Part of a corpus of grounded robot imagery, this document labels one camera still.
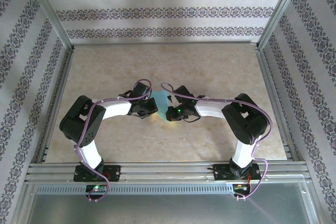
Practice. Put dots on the grey metal sheet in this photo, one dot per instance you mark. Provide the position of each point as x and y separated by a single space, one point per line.
168 211

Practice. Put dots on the small control board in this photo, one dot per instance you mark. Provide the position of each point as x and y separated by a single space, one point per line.
240 187
101 188

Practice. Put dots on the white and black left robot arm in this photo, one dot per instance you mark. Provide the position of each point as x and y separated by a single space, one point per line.
115 110

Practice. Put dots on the aluminium frame post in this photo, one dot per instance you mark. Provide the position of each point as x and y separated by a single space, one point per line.
49 9
281 9

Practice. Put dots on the long aluminium mounting rail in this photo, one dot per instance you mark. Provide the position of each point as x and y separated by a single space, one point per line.
168 171

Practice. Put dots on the aluminium frame rail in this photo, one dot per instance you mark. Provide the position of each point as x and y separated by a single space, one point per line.
165 43
268 77
56 103

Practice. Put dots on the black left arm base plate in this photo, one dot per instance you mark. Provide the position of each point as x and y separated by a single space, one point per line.
115 172

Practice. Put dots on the teal cloth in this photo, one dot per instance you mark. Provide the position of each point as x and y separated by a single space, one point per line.
160 99

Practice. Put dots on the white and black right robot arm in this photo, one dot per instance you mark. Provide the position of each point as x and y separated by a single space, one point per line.
207 109

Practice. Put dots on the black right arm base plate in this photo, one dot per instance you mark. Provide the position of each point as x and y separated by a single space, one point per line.
220 174

